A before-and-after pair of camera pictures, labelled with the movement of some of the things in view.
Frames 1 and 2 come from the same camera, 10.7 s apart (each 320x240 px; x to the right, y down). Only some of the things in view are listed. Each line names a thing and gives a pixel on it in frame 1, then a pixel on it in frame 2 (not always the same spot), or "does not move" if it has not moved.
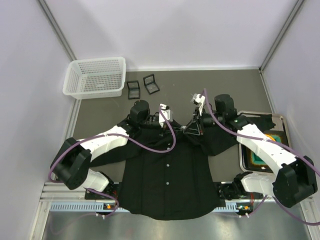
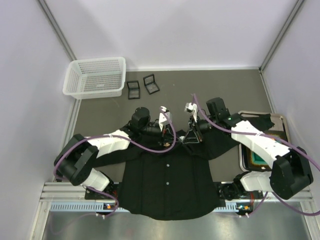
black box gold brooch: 151,86 does not move
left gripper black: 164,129 to 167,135
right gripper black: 199,122 to 193,128
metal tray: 250,160 does not move
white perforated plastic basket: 95,78 does not move
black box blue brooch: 133,89 does not move
